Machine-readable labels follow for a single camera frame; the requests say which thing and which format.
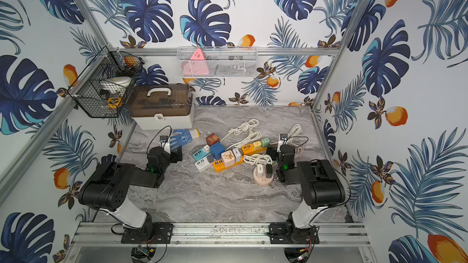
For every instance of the orange power strip front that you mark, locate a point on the orange power strip front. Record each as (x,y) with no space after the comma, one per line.
(219,166)

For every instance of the brown lid storage box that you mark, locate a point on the brown lid storage box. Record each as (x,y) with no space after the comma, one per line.
(153,107)

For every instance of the white mesh wall shelf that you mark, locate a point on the white mesh wall shelf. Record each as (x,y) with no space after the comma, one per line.
(224,62)

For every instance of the white USB socket strip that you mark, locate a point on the white USB socket strip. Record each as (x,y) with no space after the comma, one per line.
(204,163)

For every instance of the white 66W charger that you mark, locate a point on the white 66W charger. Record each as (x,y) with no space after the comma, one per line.
(237,155)

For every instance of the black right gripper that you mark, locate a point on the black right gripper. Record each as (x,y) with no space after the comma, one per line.
(274,153)

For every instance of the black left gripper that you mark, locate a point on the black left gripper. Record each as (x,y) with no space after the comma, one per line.
(175,152)

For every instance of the teal USB socket strip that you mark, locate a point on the teal USB socket strip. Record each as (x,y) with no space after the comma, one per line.
(201,153)

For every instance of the blue work glove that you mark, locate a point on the blue work glove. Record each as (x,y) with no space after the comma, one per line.
(182,137)

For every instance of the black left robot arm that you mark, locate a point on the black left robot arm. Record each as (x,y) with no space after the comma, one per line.
(106,190)

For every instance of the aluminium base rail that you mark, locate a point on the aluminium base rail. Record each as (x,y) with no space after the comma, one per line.
(252,235)

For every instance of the round pink power socket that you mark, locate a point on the round pink power socket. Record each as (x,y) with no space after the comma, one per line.
(262,181)

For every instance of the green plug adapter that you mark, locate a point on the green plug adapter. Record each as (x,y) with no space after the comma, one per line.
(265,142)

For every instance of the pink triangle item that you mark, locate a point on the pink triangle item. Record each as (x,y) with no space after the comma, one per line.
(196,66)

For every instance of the yellow plug adapter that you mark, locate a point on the yellow plug adapter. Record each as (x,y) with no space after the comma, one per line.
(257,145)

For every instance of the orange power strip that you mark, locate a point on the orange power strip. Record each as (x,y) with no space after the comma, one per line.
(219,166)
(249,150)

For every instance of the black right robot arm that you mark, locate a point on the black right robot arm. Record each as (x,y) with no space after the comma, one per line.
(321,189)

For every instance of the white plug adapter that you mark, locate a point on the white plug adapter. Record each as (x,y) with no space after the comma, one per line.
(260,170)

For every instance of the orange power strip rear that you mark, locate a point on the orange power strip rear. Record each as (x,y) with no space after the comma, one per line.
(249,150)

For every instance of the red cube socket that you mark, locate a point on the red cube socket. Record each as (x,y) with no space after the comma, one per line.
(212,139)

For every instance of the black wire basket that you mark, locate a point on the black wire basket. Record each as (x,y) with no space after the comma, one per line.
(103,88)

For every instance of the blue cube socket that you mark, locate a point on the blue cube socket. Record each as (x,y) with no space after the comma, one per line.
(216,150)

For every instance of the black plug adapter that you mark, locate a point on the black plug adapter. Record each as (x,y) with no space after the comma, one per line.
(269,171)

